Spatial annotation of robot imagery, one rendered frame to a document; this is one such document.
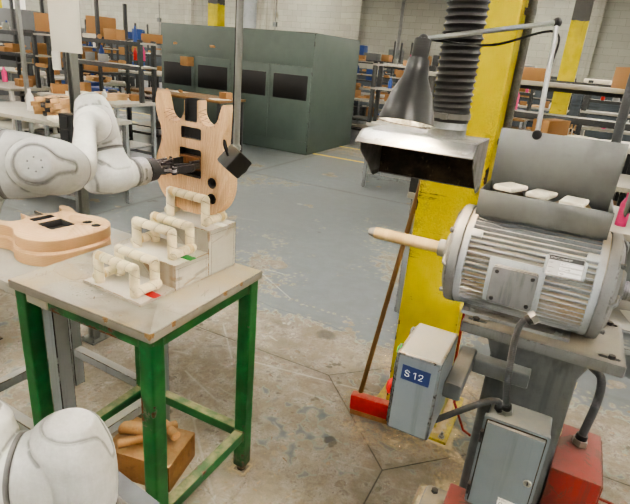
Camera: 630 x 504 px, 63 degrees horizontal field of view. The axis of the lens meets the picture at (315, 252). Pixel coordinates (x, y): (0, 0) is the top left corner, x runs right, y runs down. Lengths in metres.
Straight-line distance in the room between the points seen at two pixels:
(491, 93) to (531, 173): 0.85
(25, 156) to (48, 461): 0.57
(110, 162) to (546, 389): 1.31
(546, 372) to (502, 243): 0.33
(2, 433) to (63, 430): 0.12
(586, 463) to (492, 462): 0.27
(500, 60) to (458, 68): 0.84
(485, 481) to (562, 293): 0.51
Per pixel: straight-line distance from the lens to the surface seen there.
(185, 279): 1.78
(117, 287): 1.79
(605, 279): 1.25
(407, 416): 1.21
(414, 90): 1.23
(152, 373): 1.61
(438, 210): 2.30
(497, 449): 1.38
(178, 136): 1.90
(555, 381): 1.38
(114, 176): 1.61
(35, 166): 1.04
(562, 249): 1.27
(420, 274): 2.40
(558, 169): 1.39
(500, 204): 1.26
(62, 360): 2.04
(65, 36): 2.94
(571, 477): 1.51
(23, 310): 1.98
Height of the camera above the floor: 1.70
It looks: 21 degrees down
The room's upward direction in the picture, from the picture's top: 5 degrees clockwise
